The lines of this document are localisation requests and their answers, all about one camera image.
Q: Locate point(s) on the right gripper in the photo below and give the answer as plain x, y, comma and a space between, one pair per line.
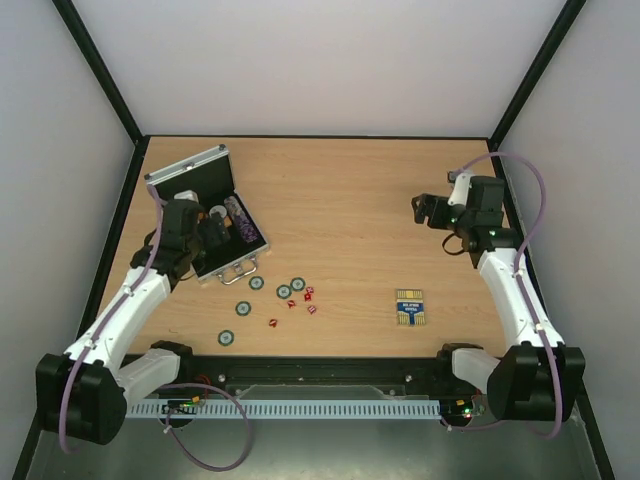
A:
432, 209

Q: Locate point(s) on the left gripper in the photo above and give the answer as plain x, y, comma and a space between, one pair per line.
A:
219, 233

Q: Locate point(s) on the aluminium poker case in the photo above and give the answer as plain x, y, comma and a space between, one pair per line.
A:
207, 178

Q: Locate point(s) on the green poker chip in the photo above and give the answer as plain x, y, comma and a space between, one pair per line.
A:
298, 284
284, 291
256, 282
243, 308
226, 338

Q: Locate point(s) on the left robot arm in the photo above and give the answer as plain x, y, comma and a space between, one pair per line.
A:
86, 392

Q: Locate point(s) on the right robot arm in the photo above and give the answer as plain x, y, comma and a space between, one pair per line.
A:
538, 377

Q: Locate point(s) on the purple chip stack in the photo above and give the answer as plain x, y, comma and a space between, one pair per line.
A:
240, 218

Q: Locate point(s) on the playing card box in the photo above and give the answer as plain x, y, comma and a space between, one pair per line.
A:
410, 309

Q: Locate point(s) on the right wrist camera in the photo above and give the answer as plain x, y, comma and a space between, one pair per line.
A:
460, 181

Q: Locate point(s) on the black frame rail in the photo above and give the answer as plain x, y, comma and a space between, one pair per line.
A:
432, 376

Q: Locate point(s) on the grey slotted cable duct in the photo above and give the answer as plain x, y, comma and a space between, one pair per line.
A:
290, 409

